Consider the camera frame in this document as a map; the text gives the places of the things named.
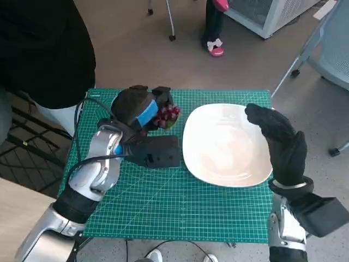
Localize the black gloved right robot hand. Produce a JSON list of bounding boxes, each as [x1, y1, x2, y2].
[[244, 103, 308, 189]]

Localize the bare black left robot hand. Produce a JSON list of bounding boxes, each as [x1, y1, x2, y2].
[[111, 85, 175, 137]]

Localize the purple toy grapes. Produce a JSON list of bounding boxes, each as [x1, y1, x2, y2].
[[152, 104, 182, 130]]

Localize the white plate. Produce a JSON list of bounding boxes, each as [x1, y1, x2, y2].
[[182, 103, 274, 188]]

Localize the grey mesh chair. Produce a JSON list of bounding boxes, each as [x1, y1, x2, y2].
[[271, 0, 349, 157]]

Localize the green cutting mat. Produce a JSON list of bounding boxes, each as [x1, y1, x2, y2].
[[81, 87, 274, 245]]

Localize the white cabinet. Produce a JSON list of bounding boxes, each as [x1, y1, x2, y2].
[[223, 0, 323, 40]]

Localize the light wooden board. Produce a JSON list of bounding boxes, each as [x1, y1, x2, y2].
[[312, 0, 339, 20]]

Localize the light wooden desk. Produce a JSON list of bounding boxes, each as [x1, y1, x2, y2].
[[0, 177, 57, 262]]

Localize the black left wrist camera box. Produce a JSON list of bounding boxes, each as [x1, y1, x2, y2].
[[128, 135, 181, 169]]

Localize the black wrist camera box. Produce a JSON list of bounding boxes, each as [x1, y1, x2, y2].
[[290, 192, 349, 238], [128, 135, 181, 169]]

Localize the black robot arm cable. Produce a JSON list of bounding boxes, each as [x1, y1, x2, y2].
[[73, 97, 129, 164], [67, 153, 132, 189]]

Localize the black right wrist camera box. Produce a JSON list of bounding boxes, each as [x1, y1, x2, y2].
[[290, 192, 349, 238]]

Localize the grey rolling frame leg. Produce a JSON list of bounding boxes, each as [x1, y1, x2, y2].
[[147, 0, 177, 42]]

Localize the black metal floor frame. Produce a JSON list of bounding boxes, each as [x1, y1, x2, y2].
[[0, 90, 74, 199]]

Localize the black floor cable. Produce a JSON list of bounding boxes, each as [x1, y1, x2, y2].
[[124, 239, 210, 262]]

